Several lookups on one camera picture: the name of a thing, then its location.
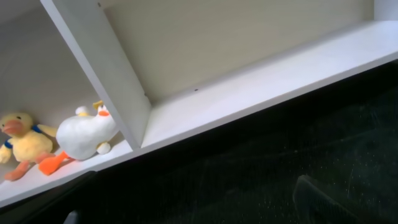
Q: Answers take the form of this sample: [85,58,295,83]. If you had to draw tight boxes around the white plush duck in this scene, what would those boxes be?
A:
[38,100,121,177]

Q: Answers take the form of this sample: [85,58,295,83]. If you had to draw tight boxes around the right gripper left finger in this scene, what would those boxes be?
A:
[0,170,101,224]

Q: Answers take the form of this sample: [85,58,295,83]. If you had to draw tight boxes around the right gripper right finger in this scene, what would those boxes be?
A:
[292,174,377,224]

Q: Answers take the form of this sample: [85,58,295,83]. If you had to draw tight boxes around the white shelf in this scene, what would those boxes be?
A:
[0,0,398,208]

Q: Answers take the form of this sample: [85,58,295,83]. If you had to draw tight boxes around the yellow plush duck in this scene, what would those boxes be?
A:
[0,111,58,182]

